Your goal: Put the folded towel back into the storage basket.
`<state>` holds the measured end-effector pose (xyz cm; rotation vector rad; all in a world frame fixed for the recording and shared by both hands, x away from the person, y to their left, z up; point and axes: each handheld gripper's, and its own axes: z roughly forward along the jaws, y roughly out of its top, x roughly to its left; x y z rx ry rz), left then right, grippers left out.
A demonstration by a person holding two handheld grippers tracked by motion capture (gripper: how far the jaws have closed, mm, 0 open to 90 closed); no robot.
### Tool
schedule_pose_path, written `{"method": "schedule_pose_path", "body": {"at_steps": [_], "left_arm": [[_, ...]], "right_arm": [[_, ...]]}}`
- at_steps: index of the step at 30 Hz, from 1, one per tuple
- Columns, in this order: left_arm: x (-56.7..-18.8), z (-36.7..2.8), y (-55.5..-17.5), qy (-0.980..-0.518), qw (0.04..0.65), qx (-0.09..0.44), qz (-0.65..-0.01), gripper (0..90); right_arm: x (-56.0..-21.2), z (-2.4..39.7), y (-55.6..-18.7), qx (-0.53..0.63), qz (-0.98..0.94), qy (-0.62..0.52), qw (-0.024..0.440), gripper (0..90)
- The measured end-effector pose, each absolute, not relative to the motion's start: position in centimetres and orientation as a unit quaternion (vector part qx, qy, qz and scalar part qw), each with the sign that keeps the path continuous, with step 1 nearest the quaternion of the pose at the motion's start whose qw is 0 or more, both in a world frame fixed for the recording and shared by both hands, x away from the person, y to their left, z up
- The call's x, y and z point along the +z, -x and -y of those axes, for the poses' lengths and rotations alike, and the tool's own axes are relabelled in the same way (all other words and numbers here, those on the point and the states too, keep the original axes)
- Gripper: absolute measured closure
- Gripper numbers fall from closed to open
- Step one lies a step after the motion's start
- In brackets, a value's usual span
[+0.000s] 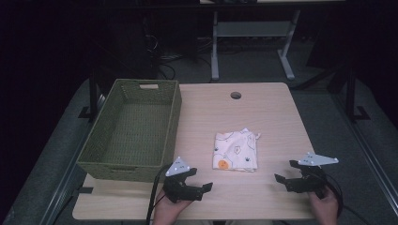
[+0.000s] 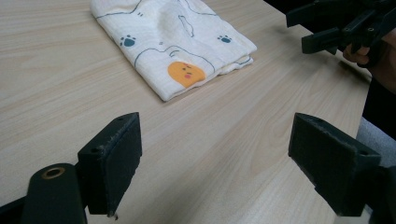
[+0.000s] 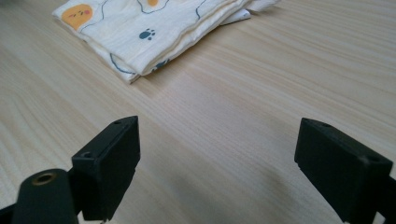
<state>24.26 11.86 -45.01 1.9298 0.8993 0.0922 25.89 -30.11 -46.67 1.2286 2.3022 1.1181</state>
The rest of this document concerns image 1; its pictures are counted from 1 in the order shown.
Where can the person's left hand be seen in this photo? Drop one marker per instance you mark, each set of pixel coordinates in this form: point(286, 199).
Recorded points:
point(167, 212)

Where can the black tape strip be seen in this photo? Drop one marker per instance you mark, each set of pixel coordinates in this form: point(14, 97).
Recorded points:
point(85, 190)

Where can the green woven basket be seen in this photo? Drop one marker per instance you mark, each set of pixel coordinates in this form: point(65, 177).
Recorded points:
point(140, 137)

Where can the black metal stand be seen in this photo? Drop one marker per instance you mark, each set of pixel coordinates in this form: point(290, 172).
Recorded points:
point(351, 93)
point(93, 97)

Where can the person's right hand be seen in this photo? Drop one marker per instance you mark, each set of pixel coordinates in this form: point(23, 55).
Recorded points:
point(327, 207)

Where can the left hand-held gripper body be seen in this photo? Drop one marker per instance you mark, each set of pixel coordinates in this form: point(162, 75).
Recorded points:
point(183, 190)

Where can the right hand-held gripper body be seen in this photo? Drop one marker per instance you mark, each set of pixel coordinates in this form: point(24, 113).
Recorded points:
point(309, 182)

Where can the white patterned cloth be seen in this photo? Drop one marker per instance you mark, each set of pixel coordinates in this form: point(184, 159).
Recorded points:
point(236, 151)

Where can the white metal desk frame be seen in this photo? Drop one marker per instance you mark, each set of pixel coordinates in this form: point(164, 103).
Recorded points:
point(250, 28)

